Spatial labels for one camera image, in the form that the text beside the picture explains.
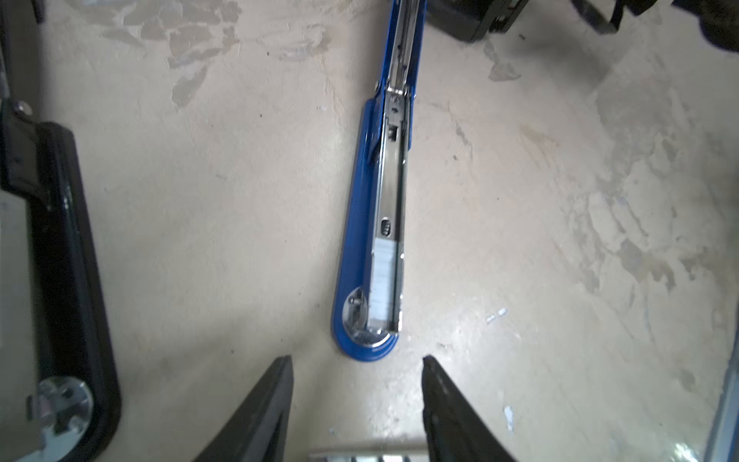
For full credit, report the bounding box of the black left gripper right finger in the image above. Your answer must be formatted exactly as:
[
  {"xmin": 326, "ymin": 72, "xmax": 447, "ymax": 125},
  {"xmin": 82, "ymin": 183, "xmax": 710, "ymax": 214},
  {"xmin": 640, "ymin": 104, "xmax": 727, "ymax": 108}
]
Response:
[{"xmin": 421, "ymin": 355, "xmax": 514, "ymax": 461}]

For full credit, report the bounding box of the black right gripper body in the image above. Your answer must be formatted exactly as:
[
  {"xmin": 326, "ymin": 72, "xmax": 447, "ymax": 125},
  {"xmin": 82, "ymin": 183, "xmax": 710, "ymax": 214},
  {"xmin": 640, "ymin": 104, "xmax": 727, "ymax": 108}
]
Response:
[{"xmin": 426, "ymin": 0, "xmax": 627, "ymax": 42}]

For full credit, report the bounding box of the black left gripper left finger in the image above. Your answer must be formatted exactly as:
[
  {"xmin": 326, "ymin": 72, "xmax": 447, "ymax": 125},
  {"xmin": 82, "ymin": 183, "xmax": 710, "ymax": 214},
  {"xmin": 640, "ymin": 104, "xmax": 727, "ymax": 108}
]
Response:
[{"xmin": 196, "ymin": 355, "xmax": 294, "ymax": 462}]

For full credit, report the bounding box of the silver staple strip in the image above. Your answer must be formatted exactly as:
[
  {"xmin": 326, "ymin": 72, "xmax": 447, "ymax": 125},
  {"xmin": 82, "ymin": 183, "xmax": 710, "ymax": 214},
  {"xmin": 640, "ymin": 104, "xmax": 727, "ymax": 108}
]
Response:
[{"xmin": 369, "ymin": 238, "xmax": 398, "ymax": 325}]

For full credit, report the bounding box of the blue stapler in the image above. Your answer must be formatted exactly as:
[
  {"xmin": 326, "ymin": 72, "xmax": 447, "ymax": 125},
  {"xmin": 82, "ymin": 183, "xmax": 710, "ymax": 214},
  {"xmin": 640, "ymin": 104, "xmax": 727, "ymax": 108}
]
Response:
[{"xmin": 331, "ymin": 1, "xmax": 426, "ymax": 362}]

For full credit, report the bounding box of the black stapler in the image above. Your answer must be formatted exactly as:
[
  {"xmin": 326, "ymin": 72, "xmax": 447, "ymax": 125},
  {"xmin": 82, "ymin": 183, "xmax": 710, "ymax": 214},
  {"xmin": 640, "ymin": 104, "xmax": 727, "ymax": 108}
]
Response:
[{"xmin": 1, "ymin": 1, "xmax": 122, "ymax": 461}]

